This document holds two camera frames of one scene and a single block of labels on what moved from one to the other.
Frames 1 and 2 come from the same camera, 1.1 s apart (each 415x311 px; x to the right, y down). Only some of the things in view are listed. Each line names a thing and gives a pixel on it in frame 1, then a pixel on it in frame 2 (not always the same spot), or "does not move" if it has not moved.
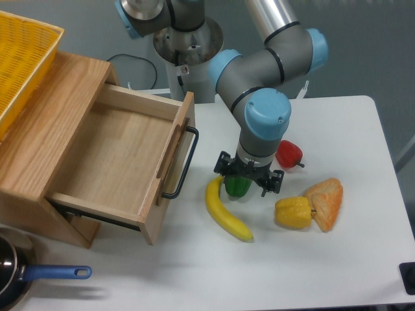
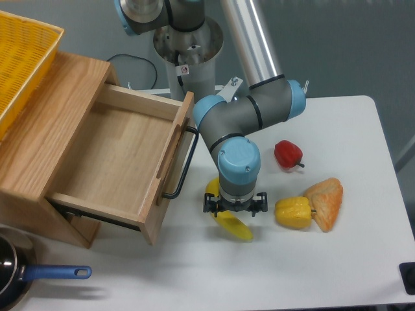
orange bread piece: (326, 197) does not move
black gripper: (259, 175) -> (259, 203)
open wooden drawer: (127, 158) does not move
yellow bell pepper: (294, 212) does not move
